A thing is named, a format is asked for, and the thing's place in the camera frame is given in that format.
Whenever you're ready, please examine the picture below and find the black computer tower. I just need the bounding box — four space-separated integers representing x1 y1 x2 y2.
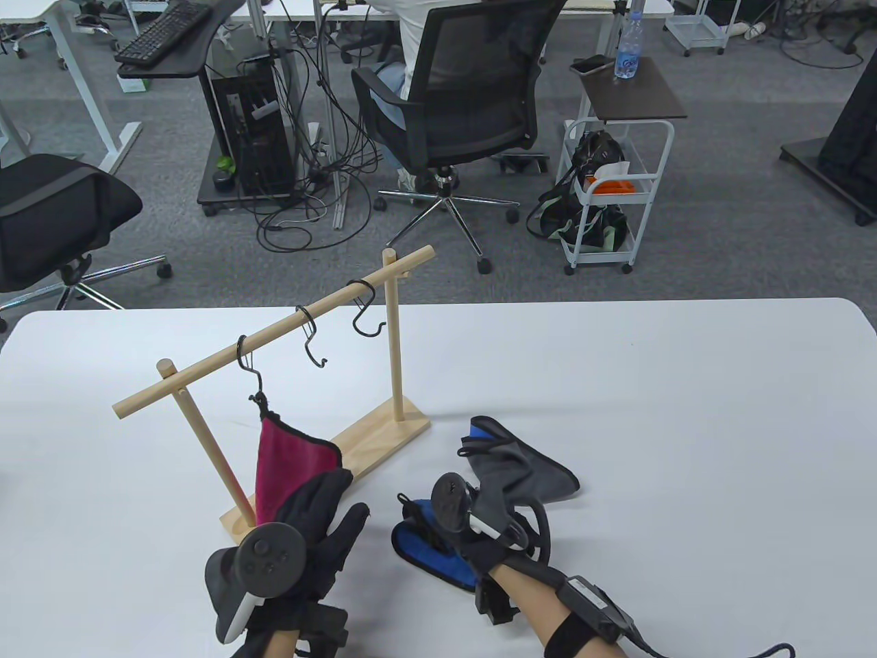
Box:
197 67 300 215

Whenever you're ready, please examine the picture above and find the black and green bag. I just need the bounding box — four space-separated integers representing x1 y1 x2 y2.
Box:
526 184 628 252

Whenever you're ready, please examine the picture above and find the wooden towel rack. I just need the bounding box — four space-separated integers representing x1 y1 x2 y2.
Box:
112 245 436 550

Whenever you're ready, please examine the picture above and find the black wrist sensor box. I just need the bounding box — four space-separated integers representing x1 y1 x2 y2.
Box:
558 576 638 645

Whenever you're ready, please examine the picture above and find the grey hand towel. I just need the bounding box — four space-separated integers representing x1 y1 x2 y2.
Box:
458 415 582 525

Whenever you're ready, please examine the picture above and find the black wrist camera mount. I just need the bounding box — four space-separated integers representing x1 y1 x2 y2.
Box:
295 603 350 658
473 574 523 626

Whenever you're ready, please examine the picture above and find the black curved desk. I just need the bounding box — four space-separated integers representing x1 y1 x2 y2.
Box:
116 0 249 80

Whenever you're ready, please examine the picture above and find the black keyboard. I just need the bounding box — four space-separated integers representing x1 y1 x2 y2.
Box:
114 0 212 67

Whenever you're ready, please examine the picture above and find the white rolling cart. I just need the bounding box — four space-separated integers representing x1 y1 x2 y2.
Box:
556 118 676 275

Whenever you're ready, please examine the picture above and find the black floor stand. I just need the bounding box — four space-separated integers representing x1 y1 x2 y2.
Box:
779 48 877 227

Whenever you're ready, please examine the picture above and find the person's right forearm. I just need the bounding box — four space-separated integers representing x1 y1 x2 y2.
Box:
493 565 631 658

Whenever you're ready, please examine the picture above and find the black padded office chair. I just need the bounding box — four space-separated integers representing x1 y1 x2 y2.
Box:
0 154 172 331

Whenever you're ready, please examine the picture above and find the person's left hand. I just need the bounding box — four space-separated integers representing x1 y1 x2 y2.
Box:
232 468 371 658

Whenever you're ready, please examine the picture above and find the red hand towel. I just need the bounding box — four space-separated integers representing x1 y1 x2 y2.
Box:
250 391 343 528

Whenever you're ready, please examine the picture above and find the blue hand towel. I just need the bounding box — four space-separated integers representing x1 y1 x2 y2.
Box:
391 493 480 594

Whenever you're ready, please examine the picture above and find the person's right hand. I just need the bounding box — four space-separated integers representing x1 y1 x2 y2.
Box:
449 529 549 580

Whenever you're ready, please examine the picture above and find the white wire cart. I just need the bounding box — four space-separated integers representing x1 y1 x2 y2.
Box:
663 0 731 57

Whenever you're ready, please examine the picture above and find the black cable bundle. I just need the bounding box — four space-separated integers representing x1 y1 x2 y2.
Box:
236 0 386 252

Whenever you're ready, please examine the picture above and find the black mesh office chair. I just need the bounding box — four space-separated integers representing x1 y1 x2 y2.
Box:
351 0 569 275

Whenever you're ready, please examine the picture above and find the black s-hook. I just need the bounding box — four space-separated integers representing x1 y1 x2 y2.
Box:
346 279 388 338
295 305 330 369
235 334 268 406

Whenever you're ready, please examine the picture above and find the brown side table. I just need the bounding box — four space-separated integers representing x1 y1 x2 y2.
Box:
578 56 687 125

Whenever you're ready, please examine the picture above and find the clear water bottle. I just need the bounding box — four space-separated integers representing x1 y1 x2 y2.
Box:
615 10 645 80

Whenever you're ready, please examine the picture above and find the black handheld controller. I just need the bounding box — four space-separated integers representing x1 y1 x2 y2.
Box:
430 473 552 566
204 522 307 645

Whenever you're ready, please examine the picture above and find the black wrist strap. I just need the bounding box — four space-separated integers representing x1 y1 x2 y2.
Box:
545 610 610 658

